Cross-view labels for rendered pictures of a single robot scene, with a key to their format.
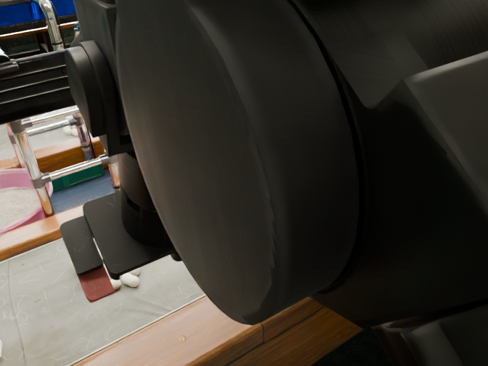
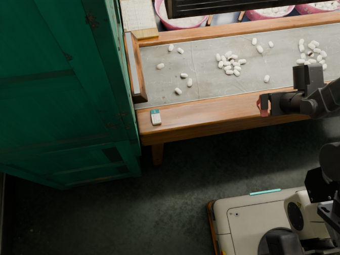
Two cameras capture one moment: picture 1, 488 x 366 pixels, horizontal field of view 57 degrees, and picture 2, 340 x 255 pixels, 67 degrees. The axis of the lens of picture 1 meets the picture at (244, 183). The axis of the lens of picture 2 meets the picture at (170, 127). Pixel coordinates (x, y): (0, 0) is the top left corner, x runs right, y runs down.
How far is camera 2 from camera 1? 0.56 m
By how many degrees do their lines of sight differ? 38
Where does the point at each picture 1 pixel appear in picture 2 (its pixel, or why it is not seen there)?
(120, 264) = (274, 114)
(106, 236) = (274, 105)
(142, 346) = (238, 103)
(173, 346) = (248, 107)
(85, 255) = (265, 105)
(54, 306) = (208, 72)
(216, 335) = not seen: hidden behind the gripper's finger
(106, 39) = (321, 110)
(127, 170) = (297, 108)
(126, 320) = (232, 88)
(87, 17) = (319, 99)
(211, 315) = not seen: hidden behind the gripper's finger
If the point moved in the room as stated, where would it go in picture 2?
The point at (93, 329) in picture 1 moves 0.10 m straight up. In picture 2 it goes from (220, 87) to (226, 75)
